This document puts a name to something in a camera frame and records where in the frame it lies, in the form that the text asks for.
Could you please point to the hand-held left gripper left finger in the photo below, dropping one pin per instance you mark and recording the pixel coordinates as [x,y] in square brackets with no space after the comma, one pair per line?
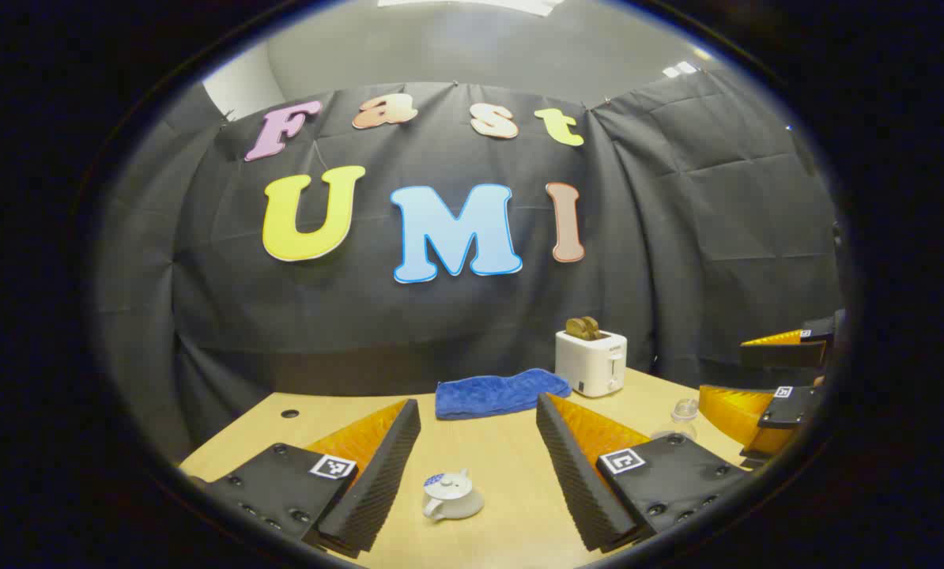
[385,482]

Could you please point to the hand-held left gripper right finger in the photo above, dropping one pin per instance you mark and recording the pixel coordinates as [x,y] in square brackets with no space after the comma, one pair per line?
[575,482]

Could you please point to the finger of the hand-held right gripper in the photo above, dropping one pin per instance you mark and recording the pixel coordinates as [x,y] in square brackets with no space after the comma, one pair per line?
[788,407]
[784,353]

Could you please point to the white teacup lid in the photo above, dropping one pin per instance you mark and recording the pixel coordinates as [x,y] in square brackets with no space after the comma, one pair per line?
[452,486]

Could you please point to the white ceramic teacup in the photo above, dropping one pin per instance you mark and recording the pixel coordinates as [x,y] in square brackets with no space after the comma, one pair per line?
[460,506]

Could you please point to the clear plastic water bottle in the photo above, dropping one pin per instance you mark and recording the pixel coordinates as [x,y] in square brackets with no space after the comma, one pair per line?
[684,411]

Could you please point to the blue towel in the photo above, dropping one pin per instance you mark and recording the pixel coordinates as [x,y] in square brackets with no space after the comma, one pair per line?
[496,393]

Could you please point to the white toaster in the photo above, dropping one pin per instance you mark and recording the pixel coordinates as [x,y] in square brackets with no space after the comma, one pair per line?
[590,363]

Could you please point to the brown bread slice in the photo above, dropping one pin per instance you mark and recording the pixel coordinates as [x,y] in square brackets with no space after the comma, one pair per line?
[575,327]
[592,326]

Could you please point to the ceiling light panel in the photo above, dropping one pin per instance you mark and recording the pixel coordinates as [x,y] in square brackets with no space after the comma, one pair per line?
[680,69]

